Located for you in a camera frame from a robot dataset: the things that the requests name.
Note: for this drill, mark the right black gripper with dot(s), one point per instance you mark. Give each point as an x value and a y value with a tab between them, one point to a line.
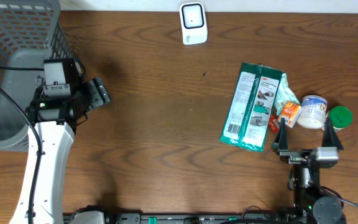
281	144

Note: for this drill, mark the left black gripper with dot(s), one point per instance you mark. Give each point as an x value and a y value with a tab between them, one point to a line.
97	93

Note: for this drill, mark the white blue label container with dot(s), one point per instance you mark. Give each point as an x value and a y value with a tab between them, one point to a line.
313	112

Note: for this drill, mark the orange snack box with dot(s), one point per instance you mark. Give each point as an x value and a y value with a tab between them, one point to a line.
289	114

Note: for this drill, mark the red sachet packet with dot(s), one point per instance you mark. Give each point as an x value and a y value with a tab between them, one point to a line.
274	124

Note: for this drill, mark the green lid glass jar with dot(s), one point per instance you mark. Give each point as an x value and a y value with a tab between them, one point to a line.
340	116

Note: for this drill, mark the mint green wipes pack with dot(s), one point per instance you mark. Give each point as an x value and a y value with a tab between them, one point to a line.
284	95

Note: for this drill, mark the green white pouch packet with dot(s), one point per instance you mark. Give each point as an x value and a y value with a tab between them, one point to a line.
248	117

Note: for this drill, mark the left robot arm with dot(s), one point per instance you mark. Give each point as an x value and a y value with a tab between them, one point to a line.
50	140

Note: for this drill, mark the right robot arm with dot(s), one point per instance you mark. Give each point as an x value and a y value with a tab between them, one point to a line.
312	202

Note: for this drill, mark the white barcode scanner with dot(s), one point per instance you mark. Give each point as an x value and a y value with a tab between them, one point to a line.
193	23

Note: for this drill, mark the grey plastic mesh basket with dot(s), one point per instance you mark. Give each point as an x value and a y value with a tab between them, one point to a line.
30	33

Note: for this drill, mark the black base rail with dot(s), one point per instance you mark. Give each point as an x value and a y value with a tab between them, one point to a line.
136	218

